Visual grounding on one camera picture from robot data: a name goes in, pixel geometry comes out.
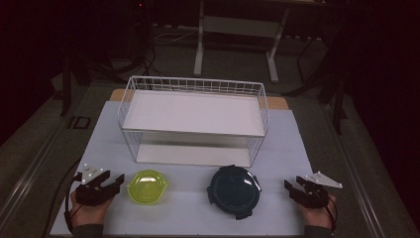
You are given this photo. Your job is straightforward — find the metal floor rail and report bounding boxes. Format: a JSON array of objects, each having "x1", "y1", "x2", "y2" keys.
[
  {"x1": 321, "y1": 103, "x2": 389, "y2": 238},
  {"x1": 0, "y1": 123, "x2": 72, "y2": 219}
]

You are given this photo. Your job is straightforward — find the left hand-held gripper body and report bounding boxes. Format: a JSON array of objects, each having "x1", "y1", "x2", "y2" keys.
[{"x1": 75, "y1": 164, "x2": 121, "y2": 206}]

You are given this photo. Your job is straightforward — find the dark equipment tower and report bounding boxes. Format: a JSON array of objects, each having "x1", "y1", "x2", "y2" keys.
[{"x1": 127, "y1": 0, "x2": 155, "y2": 68}]

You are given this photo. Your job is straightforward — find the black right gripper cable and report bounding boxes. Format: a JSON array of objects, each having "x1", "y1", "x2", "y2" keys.
[{"x1": 324, "y1": 194, "x2": 340, "y2": 232}]

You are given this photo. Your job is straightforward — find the black floor cables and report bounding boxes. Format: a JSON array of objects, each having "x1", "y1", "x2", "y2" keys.
[{"x1": 130, "y1": 41, "x2": 174, "y2": 91}]

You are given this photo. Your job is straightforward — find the yellow-green plastic bowl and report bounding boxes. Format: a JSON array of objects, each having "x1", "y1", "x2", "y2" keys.
[{"x1": 127, "y1": 169, "x2": 169, "y2": 206}]

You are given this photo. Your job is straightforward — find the black metal stand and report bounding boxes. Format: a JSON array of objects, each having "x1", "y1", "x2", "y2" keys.
[
  {"x1": 51, "y1": 54, "x2": 128, "y2": 117},
  {"x1": 282, "y1": 19, "x2": 352, "y2": 135}
]

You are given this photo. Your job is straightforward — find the white floor cable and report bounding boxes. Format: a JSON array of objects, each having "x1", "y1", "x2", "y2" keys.
[{"x1": 152, "y1": 23, "x2": 200, "y2": 47}]

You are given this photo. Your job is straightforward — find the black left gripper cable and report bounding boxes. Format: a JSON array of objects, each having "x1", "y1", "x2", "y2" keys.
[{"x1": 63, "y1": 176, "x2": 83, "y2": 233}]

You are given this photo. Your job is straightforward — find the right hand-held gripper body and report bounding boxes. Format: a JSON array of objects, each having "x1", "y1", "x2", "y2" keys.
[{"x1": 290, "y1": 171, "x2": 344, "y2": 209}]

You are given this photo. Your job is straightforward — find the black floor socket box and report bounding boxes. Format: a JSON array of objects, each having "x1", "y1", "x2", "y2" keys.
[{"x1": 67, "y1": 115, "x2": 92, "y2": 131}]

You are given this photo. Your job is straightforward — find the round container with dark lid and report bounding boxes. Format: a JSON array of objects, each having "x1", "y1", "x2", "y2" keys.
[{"x1": 206, "y1": 164, "x2": 263, "y2": 221}]

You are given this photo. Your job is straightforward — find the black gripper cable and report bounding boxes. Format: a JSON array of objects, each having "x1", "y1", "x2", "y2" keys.
[
  {"x1": 63, "y1": 176, "x2": 83, "y2": 233},
  {"x1": 324, "y1": 194, "x2": 340, "y2": 232}
]

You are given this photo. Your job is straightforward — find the person's right hand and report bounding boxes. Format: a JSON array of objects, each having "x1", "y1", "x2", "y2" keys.
[{"x1": 296, "y1": 193, "x2": 338, "y2": 230}]

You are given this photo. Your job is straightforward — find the white metal table frame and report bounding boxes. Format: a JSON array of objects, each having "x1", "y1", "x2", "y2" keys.
[{"x1": 193, "y1": 0, "x2": 291, "y2": 83}]

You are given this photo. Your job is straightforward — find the person's left hand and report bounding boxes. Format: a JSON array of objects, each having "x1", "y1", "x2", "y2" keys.
[{"x1": 69, "y1": 189, "x2": 115, "y2": 230}]

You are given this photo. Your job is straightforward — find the white wire shelf rack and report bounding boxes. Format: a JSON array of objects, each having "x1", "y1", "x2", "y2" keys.
[{"x1": 117, "y1": 75, "x2": 270, "y2": 168}]

